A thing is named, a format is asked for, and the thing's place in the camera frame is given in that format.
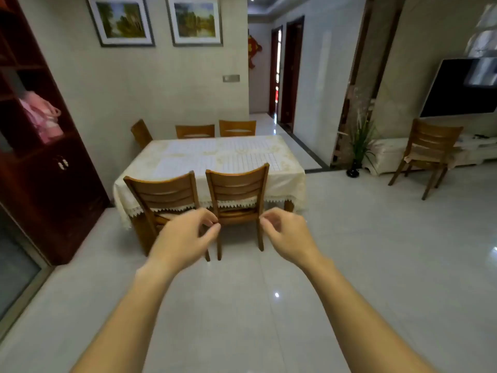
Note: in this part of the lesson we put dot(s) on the person's right hand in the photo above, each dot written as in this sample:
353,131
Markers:
291,240

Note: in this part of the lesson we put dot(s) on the person's left hand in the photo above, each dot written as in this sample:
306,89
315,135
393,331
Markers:
182,240

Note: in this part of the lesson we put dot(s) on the person's right forearm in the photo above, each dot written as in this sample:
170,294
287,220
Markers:
349,318

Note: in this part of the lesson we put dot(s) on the person's left forearm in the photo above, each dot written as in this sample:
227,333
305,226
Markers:
128,318

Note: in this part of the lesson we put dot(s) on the wooden dining chair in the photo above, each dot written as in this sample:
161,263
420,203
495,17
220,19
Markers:
163,192
237,128
194,130
431,137
237,188
140,132

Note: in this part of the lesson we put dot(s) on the table with cream floral tablecloth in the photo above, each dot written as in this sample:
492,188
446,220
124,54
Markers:
289,182

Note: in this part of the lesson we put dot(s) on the black vase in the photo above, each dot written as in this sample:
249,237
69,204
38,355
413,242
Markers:
352,171

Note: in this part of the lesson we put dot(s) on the green decorative plant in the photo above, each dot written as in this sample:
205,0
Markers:
363,135

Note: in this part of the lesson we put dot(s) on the white television console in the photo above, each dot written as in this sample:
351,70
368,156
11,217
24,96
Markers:
392,155

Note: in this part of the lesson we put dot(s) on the dark red shelf cabinet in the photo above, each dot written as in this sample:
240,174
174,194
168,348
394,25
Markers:
50,190

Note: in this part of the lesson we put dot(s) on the dark red wooden door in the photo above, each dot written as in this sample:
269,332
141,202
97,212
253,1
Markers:
291,73

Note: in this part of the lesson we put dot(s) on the glass sliding door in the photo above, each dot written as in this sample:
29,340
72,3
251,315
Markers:
15,275

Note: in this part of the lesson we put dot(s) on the white framed television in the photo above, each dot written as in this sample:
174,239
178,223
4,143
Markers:
446,93

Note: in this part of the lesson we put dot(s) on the framed landscape painting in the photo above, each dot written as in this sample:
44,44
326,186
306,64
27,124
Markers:
120,19
194,19

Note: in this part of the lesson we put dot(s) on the grey wall switch panel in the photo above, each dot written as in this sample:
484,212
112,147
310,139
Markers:
231,78

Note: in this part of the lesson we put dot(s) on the red knot wall decoration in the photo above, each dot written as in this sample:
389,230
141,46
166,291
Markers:
254,46

